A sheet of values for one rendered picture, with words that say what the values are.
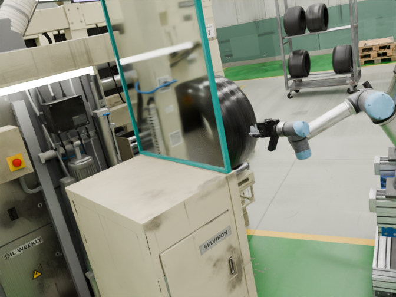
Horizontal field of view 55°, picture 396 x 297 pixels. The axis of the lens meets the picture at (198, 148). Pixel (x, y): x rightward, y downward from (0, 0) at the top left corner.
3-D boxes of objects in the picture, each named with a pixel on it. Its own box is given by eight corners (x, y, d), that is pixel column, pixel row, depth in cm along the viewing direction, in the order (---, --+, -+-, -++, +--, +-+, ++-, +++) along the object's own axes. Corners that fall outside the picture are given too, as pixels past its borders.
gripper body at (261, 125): (263, 118, 202) (281, 117, 193) (267, 134, 204) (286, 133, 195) (254, 123, 198) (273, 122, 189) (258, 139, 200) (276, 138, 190)
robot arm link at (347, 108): (365, 80, 195) (281, 131, 204) (375, 83, 184) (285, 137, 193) (375, 99, 198) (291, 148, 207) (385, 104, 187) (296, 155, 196)
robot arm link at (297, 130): (304, 141, 179) (299, 124, 177) (284, 141, 188) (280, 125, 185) (312, 133, 184) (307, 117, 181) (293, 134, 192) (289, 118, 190)
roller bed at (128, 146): (139, 184, 237) (128, 138, 227) (127, 180, 248) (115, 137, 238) (165, 171, 248) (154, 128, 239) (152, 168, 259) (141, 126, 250)
